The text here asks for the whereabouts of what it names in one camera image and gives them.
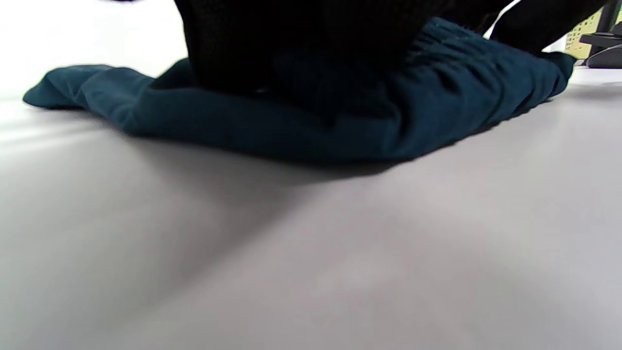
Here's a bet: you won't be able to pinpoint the person's left hand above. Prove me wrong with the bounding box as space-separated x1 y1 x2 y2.
174 0 608 93

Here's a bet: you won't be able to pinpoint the yellow perforated panel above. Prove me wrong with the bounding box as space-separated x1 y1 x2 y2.
565 9 603 60

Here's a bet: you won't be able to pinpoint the black stand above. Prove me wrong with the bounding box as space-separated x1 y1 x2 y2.
580 0 622 69

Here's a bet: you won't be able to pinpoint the dark teal shorts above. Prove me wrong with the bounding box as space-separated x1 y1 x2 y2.
23 18 577 163

